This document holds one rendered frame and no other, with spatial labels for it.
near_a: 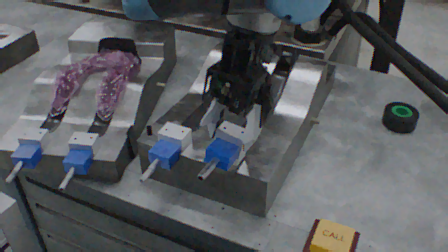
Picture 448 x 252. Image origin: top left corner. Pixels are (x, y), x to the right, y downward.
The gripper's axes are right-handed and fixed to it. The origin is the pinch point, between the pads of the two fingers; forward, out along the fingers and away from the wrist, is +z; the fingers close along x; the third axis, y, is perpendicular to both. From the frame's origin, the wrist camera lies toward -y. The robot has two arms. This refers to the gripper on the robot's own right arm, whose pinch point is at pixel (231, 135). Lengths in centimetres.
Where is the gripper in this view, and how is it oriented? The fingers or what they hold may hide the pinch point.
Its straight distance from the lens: 73.3
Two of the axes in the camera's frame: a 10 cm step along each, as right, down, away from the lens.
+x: 8.9, 3.7, -2.6
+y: -4.1, 4.3, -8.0
